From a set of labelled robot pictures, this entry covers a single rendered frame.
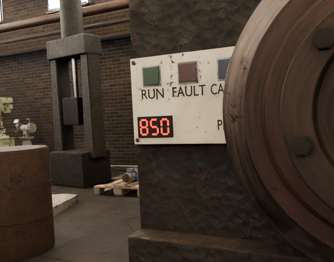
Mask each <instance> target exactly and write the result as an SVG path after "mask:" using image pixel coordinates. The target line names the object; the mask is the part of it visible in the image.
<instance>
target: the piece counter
mask: <svg viewBox="0 0 334 262"><path fill-rule="evenodd" d="M151 120H152V121H156V119H151ZM162 120H167V119H162ZM162 120H161V126H162ZM141 121H146V119H142V120H141ZM141 121H140V126H142V125H141ZM152 121H150V126H152ZM146 126H148V121H146ZM146 126H142V128H146ZM167 126H169V120H167ZM142 128H141V129H140V133H141V134H142ZM152 128H157V126H152ZM167 129H168V133H169V127H168V128H167ZM161 133H163V128H161ZM168 133H163V135H168ZM147 134H148V128H146V134H142V135H147ZM157 134H158V128H157ZM157 134H152V135H157Z"/></svg>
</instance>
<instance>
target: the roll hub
mask: <svg viewBox="0 0 334 262"><path fill-rule="evenodd" d="M327 27H331V29H332V30H333V31H334V9H332V10H331V11H330V12H329V13H328V14H327V15H325V16H324V17H323V18H322V19H321V20H320V21H319V22H318V23H317V24H316V25H315V27H314V28H313V29H312V30H311V31H310V32H309V33H308V35H307V36H306V37H305V39H304V40H303V42H302V43H301V45H300V46H299V48H298V49H297V51H296V53H295V55H294V57H293V59H292V61H291V63H290V65H289V68H288V70H287V73H286V76H285V80H284V83H283V88H282V94H281V99H280V124H281V129H282V134H283V139H284V143H285V146H286V149H287V152H288V155H289V157H290V159H291V161H292V163H293V165H294V167H295V169H296V171H297V172H298V174H299V175H300V177H301V178H302V180H303V181H304V182H305V184H306V185H307V186H308V188H309V189H310V190H311V191H312V192H313V193H314V194H315V195H316V196H317V197H318V198H319V199H320V200H321V201H322V202H323V203H324V204H326V205H327V206H328V207H329V208H330V209H332V210H333V211H334V43H333V45H332V47H331V48H327V49H318V48H317V47H316V45H315V44H314V43H313V41H312V38H313V36H314V34H315V32H316V30H317V29H320V28H327ZM295 136H308V138H309V140H310V141H311V143H312V144H313V147H312V149H311V150H310V152H309V154H308V155H295V154H294V152H293V151H292V149H291V147H290V144H291V143H292V141H293V139H294V137H295Z"/></svg>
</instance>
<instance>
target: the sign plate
mask: <svg viewBox="0 0 334 262"><path fill-rule="evenodd" d="M234 48H235V46H232V47H224V48H216V49H208V50H199V51H191V52H185V53H177V54H169V55H161V56H153V57H144V58H136V59H130V70H131V89H132V108H133V127H134V137H135V144H136V145H149V144H219V143H226V141H225V135H224V128H223V113H222V106H223V91H224V83H225V78H224V79H218V60H220V59H229V58H231V56H232V53H233V50H234ZM192 62H196V79H197V81H193V82H182V83H180V82H179V66H178V64H182V63H192ZM149 67H159V84H157V85H145V86H144V85H143V68H149ZM142 119H146V121H148V126H146V121H141V120H142ZM151 119H156V121H152V120H151ZM162 119H167V120H169V126H167V120H162ZM161 120H162V126H161ZM140 121H141V125H142V126H146V128H148V134H147V135H142V134H146V128H142V126H140ZM150 121H152V126H157V128H158V134H157V128H152V126H150ZM168 127H169V133H168V129H167V128H168ZM141 128H142V134H141V133H140V129H141ZM161 128H163V133H168V135H163V133H161ZM152 134H157V135H152Z"/></svg>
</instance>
